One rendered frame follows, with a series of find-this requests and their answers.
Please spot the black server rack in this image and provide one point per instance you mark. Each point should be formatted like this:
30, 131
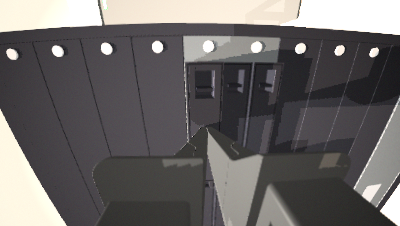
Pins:
73, 96

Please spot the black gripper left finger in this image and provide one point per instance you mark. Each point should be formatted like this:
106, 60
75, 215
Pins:
181, 177

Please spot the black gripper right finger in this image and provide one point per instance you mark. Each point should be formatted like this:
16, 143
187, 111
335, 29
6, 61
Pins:
241, 182

